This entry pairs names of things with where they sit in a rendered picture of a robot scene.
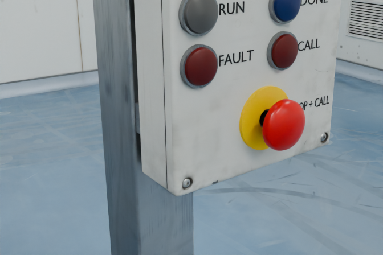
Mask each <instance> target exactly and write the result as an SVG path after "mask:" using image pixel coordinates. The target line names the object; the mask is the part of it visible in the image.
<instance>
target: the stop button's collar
mask: <svg viewBox="0 0 383 255"><path fill-rule="evenodd" d="M282 99H288V97H287V95H286V93H285V92H284V91H283V90H282V89H280V88H278V87H275V86H270V85H269V86H265V87H261V88H259V89H258V90H256V91H255V92H254V93H253V94H252V95H251V96H250V97H249V98H248V100H247V101H246V103H245V105H244V107H243V109H242V112H241V116H240V120H239V131H240V134H241V137H242V139H243V141H244V143H245V144H246V145H247V146H249V147H250V148H252V149H255V150H265V149H267V148H269V147H268V146H267V145H266V143H265V142H264V139H263V134H262V129H263V128H262V127H261V126H260V123H259V119H260V116H261V114H262V113H263V111H265V110H266V109H270V108H271V107H272V106H273V105H274V104H275V103H276V102H278V101H280V100H282ZM317 99H319V98H317ZM317 99H316V100H317ZM316 100H315V107H318V106H320V104H321V103H322V105H326V103H323V100H322V97H321V99H320V104H319V105H318V106H316ZM324 101H325V96H324ZM305 103H307V101H305V102H304V104H303V103H302V102H301V103H300V104H303V108H304V110H305V106H307V104H308V103H307V104H306V105H305ZM300 104H299V105H300ZM303 108H302V109H303Z"/></svg>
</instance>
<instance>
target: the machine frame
mask: <svg viewBox="0 0 383 255"><path fill-rule="evenodd" d="M93 13H94V22H95V37H96V53H97V68H98V77H99V92H100V107H101V123H102V131H103V147H104V162H105V178H106V186H107V202H108V217H109V232H110V241H111V255H194V219H193V192H191V193H188V194H185V195H182V196H174V195H173V194H171V193H170V192H169V191H168V190H167V189H165V188H164V187H163V186H161V185H160V184H158V183H157V182H155V181H154V180H153V179H152V178H150V177H148V176H147V175H146V174H145V173H143V171H142V161H141V138H140V134H139V133H137V132H136V112H135V103H136V102H139V101H138V77H137V52H136V29H135V4H134V0H93Z"/></svg>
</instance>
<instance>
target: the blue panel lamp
mask: <svg viewBox="0 0 383 255"><path fill-rule="evenodd" d="M300 3H301V0H274V12H275V15H276V17H277V18H278V19H279V20H280V21H282V22H287V21H289V20H292V19H294V17H296V15H297V13H298V12H299V9H300Z"/></svg>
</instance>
